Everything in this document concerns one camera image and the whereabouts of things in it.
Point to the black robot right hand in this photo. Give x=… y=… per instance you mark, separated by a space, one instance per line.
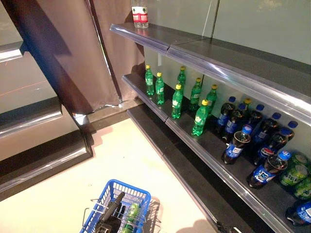
x=226 y=229

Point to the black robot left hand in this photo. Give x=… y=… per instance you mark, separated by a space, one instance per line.
x=109 y=216

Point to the blue plastic shopping basket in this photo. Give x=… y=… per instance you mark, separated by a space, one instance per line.
x=114 y=188

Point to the green soda can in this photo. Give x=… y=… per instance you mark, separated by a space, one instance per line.
x=300 y=157
x=303 y=190
x=294 y=174

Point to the brown stone floor plinth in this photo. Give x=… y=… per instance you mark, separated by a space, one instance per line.
x=107 y=114

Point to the brown curtain panel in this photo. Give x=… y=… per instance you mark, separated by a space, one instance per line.
x=124 y=48
x=73 y=48

